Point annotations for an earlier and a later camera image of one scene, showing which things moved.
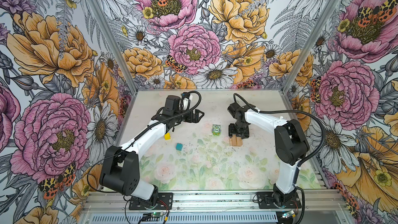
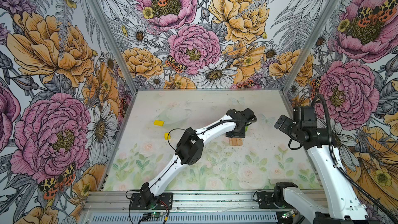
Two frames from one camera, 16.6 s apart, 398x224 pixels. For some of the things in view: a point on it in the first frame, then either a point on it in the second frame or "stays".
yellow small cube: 167,136 stays
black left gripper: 190,120 -> 241,134
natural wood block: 233,140 stays
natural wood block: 239,141 stays
